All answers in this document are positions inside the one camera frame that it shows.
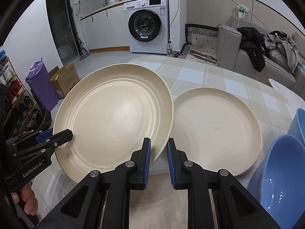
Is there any white marble coffee table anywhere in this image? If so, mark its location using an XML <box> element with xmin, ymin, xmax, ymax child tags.
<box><xmin>268</xmin><ymin>79</ymin><xmax>300</xmax><ymax>100</ymax></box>

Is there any grey jacket pile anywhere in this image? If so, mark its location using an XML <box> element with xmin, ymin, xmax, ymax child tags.
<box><xmin>264</xmin><ymin>31</ymin><xmax>301</xmax><ymax>74</ymax></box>

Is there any white washing machine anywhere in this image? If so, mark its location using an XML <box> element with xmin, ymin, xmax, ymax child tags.
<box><xmin>124</xmin><ymin>0</ymin><xmax>170</xmax><ymax>54</ymax></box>

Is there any person's left hand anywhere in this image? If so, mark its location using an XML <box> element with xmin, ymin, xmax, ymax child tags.
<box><xmin>11</xmin><ymin>182</ymin><xmax>38</xmax><ymax>216</ymax></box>

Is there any plastic bottle on floor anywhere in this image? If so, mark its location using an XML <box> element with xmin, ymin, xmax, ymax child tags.
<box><xmin>167</xmin><ymin>41</ymin><xmax>173</xmax><ymax>56</ymax></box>

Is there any white kitchen cabinet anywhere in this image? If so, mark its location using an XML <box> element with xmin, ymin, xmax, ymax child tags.
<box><xmin>81</xmin><ymin>5</ymin><xmax>129</xmax><ymax>52</ymax></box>

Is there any plaid tablecloth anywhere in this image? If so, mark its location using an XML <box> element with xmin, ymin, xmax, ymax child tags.
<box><xmin>32</xmin><ymin>53</ymin><xmax>304</xmax><ymax>222</ymax></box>

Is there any shoe rack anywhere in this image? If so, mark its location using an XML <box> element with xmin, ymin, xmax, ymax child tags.
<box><xmin>1</xmin><ymin>50</ymin><xmax>52</xmax><ymax>139</ymax></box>

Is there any purple bag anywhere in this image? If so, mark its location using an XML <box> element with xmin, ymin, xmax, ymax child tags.
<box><xmin>25</xmin><ymin>58</ymin><xmax>59</xmax><ymax>112</ymax></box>

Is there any cardboard box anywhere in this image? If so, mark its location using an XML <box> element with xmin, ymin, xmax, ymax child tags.
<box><xmin>50</xmin><ymin>63</ymin><xmax>80</xmax><ymax>99</ymax></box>

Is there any grey sofa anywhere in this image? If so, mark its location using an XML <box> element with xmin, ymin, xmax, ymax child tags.
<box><xmin>216</xmin><ymin>17</ymin><xmax>304</xmax><ymax>97</ymax></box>

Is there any large cream plate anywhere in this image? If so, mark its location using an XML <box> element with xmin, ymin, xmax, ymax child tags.
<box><xmin>53</xmin><ymin>64</ymin><xmax>174</xmax><ymax>182</ymax></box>

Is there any black jacket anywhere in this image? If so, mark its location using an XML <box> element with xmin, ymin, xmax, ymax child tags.
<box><xmin>237</xmin><ymin>27</ymin><xmax>267</xmax><ymax>72</ymax></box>

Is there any blue bowl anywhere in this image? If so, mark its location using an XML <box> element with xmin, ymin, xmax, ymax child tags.
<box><xmin>247</xmin><ymin>134</ymin><xmax>304</xmax><ymax>228</ymax></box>
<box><xmin>287</xmin><ymin>108</ymin><xmax>305</xmax><ymax>145</ymax></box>

